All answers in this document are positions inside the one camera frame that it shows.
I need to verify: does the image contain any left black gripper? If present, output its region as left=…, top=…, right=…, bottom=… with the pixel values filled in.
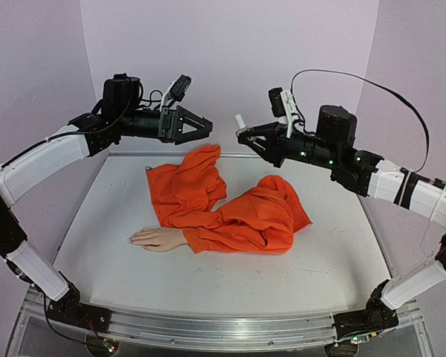
left=120, top=103, right=216, bottom=145

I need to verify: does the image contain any white nail polish cap brush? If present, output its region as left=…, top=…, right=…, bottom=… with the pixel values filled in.
left=233, top=113, right=247, bottom=129

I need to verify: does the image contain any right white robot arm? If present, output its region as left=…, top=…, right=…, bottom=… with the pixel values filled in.
left=234, top=105, right=446, bottom=310

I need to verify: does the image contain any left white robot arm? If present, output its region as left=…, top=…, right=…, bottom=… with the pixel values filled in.
left=0, top=74, right=213, bottom=325

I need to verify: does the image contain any orange cloth garment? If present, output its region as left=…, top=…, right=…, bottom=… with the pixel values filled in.
left=146, top=145, right=311, bottom=254

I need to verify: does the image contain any mannequin hand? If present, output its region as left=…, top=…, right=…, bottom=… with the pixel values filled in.
left=129, top=228, right=188, bottom=253

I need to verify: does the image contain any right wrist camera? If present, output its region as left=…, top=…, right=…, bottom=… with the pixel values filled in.
left=268, top=87, right=304, bottom=138

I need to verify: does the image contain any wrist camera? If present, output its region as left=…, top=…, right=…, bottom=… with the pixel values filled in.
left=268, top=87, right=304, bottom=138
left=159, top=74, right=192, bottom=111

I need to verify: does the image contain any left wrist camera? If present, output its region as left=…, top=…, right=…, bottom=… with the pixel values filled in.
left=159, top=74, right=192, bottom=111

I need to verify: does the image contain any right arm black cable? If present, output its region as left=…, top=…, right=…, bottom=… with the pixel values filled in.
left=289, top=69, right=430, bottom=173

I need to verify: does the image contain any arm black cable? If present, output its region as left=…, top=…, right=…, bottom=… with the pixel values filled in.
left=140, top=89, right=165, bottom=111
left=289, top=69, right=430, bottom=173

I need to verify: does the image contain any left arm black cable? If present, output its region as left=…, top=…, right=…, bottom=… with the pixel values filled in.
left=140, top=89, right=165, bottom=111

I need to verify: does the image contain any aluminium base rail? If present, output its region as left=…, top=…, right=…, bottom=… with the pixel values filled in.
left=6, top=287, right=433, bottom=356

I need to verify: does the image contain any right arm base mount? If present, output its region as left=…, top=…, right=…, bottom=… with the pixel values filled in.
left=332, top=280, right=399, bottom=341

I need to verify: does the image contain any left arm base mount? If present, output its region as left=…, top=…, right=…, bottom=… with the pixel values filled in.
left=45, top=282, right=112, bottom=333

